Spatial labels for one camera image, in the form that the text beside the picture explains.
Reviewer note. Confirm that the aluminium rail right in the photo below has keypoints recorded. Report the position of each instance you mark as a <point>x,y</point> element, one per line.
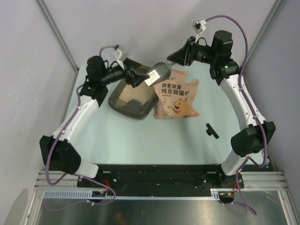
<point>264,181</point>

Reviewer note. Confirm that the silver metal scoop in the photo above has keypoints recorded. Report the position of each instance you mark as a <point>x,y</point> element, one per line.
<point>159,72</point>

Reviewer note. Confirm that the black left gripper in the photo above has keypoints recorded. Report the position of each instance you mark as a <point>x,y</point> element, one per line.
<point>136,78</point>

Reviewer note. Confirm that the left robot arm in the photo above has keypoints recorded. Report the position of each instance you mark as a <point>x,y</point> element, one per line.
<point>58,151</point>

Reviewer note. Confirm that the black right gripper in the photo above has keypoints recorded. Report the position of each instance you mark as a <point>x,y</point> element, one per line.
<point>184,56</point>

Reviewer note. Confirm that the pink cat litter bag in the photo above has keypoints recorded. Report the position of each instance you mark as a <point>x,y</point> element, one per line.
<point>176,96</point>

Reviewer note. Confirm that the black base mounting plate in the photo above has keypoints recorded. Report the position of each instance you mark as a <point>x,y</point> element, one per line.
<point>164,180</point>

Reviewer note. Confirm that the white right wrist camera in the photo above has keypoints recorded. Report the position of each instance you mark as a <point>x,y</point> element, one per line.
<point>199,26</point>

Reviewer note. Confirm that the grey slotted cable duct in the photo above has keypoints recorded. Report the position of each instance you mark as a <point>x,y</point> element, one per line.
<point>96,195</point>

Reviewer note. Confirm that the aluminium frame post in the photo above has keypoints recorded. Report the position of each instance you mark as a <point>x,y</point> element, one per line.
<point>257,19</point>
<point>56,33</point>

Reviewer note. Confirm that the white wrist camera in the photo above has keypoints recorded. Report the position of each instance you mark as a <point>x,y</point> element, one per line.
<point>199,26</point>
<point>120,53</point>

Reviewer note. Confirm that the aluminium frame post left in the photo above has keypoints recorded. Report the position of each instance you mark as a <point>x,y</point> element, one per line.
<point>56,33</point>

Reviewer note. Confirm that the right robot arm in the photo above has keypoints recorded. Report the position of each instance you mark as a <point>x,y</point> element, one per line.
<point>255,131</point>

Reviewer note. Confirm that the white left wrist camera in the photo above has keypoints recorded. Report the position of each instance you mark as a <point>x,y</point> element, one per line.
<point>120,53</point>

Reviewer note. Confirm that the aluminium frame post right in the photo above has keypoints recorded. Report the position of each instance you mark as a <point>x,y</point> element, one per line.
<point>257,19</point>

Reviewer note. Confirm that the black bag sealing clip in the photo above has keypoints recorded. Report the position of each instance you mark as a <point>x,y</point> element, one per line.
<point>211,132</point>

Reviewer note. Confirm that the brown litter box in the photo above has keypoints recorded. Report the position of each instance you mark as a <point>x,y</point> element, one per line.
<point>135,103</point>

